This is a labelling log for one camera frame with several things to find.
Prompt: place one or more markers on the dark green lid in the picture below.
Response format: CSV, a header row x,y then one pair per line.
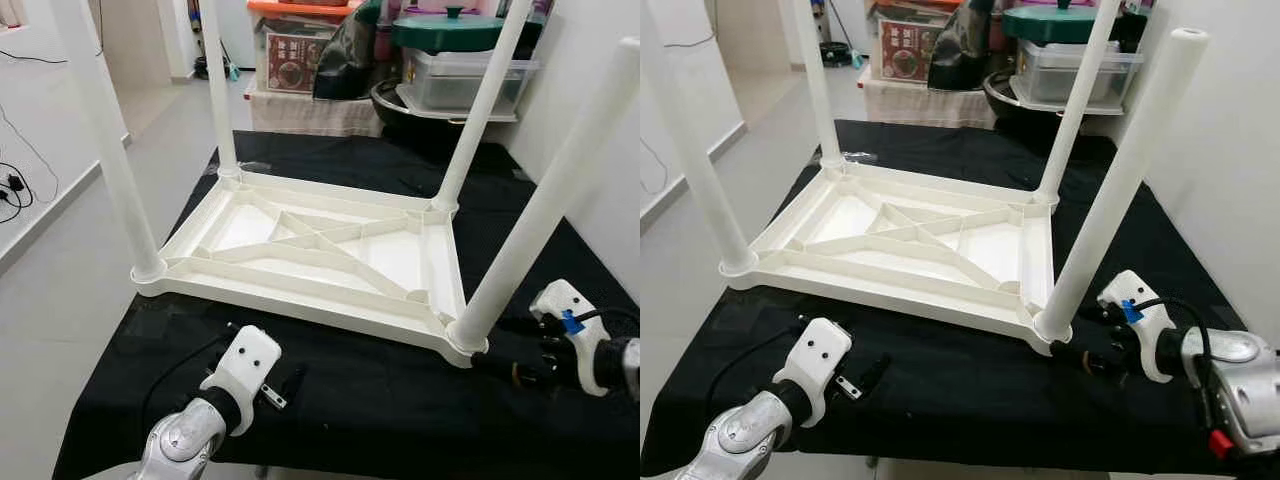
x,y
450,32
1050,25

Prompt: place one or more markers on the black tablecloth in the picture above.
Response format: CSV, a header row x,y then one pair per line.
x,y
1000,410
400,420

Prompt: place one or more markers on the narrow clear tape strip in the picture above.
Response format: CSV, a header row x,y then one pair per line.
x,y
860,155
255,163

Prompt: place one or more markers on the clear plastic storage box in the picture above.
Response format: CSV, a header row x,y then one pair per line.
x,y
450,85
1050,75

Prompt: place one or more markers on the red printed carton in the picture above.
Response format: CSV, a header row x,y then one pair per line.
x,y
295,60
910,55

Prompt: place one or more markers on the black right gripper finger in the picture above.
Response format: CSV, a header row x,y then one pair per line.
x,y
525,325
1075,358
498,370
1102,315

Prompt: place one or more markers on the white plastic table top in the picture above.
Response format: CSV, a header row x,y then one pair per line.
x,y
900,260
300,270

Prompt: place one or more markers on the black wok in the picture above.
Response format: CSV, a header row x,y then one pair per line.
x,y
395,110
1010,100

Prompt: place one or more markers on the beige cloth covered bench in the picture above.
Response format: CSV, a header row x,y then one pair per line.
x,y
925,105
310,115

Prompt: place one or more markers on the black plastic bag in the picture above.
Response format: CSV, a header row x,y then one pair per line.
x,y
350,60
960,50

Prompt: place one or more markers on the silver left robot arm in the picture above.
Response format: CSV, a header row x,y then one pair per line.
x,y
185,440
745,435

